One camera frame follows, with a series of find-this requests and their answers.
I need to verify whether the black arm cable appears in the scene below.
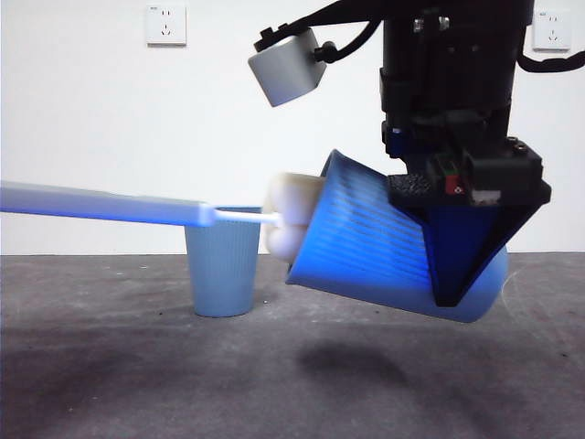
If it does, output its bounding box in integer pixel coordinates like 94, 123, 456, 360
518, 48, 585, 74

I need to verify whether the white wall socket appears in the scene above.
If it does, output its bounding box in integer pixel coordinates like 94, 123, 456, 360
532, 8, 572, 51
145, 3, 187, 47

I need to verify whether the black camera cable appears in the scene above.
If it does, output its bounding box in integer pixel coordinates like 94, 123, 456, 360
255, 0, 385, 63

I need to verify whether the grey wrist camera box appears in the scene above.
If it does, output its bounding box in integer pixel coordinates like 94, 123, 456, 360
248, 27, 328, 109

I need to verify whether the blue ribbed plastic cup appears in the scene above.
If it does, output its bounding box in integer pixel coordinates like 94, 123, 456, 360
184, 206, 261, 317
285, 148, 511, 325

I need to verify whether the grey-handled sponge cup brush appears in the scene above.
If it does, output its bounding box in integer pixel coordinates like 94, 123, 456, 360
0, 171, 328, 264

